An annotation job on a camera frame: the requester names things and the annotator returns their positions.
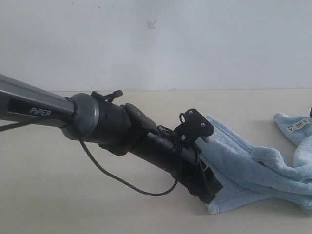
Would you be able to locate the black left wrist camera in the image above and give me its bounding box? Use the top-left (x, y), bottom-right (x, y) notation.
top-left (174, 108), bottom-right (215, 145)

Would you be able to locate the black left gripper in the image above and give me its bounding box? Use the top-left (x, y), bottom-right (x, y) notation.
top-left (130, 125), bottom-right (223, 204)

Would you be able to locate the light blue fluffy towel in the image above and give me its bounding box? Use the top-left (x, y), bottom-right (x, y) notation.
top-left (198, 113), bottom-right (312, 214)

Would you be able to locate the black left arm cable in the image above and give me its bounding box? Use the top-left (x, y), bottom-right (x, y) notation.
top-left (0, 96), bottom-right (178, 196)

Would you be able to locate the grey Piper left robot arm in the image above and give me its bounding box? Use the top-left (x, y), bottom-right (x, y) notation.
top-left (0, 75), bottom-right (223, 204)

